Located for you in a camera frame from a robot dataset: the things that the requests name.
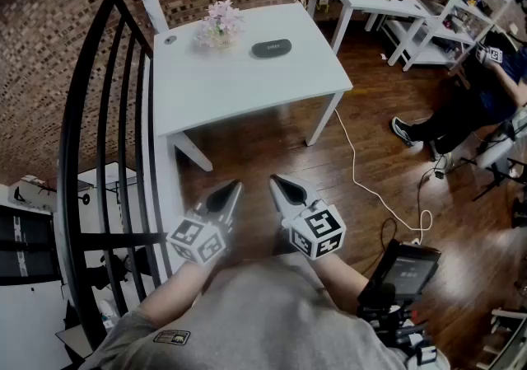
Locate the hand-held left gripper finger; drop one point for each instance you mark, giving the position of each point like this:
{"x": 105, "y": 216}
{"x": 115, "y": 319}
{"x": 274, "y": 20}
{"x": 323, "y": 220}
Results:
{"x": 235, "y": 203}
{"x": 203, "y": 205}

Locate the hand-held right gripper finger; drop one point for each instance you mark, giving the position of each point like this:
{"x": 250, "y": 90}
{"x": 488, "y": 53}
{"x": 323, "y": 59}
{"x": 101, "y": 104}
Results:
{"x": 306, "y": 189}
{"x": 282, "y": 205}

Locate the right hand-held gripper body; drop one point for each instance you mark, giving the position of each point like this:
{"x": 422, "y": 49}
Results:
{"x": 317, "y": 232}

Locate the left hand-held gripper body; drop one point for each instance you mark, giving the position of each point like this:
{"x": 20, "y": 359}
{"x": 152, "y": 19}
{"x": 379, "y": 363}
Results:
{"x": 193, "y": 238}

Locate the black glasses case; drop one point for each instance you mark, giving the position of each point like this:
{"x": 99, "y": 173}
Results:
{"x": 271, "y": 48}

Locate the person's right forearm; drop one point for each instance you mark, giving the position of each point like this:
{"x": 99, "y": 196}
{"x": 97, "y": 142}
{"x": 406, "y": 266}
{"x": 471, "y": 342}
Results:
{"x": 339, "y": 273}

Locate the person's left forearm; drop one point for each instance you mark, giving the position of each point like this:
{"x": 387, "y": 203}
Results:
{"x": 173, "y": 294}

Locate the black monitor screen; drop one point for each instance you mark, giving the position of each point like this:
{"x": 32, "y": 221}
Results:
{"x": 407, "y": 269}

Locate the person's grey shirt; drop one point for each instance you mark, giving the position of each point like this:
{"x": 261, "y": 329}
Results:
{"x": 263, "y": 319}

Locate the black stair railing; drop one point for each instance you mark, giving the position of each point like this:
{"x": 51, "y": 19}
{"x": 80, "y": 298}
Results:
{"x": 70, "y": 133}

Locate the pink flower bouquet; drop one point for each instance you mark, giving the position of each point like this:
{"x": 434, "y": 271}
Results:
{"x": 220, "y": 24}

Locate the black tripod stand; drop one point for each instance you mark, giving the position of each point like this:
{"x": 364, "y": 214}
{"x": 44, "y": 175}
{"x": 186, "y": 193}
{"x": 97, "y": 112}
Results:
{"x": 498, "y": 179}

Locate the white chair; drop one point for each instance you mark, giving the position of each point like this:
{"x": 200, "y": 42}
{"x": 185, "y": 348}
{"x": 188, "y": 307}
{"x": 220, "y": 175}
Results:
{"x": 498, "y": 146}

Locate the white shelf unit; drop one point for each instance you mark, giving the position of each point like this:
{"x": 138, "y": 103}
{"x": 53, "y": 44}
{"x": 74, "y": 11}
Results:
{"x": 449, "y": 26}

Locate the black camera rig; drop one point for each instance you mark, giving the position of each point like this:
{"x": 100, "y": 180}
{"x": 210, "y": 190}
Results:
{"x": 391, "y": 319}

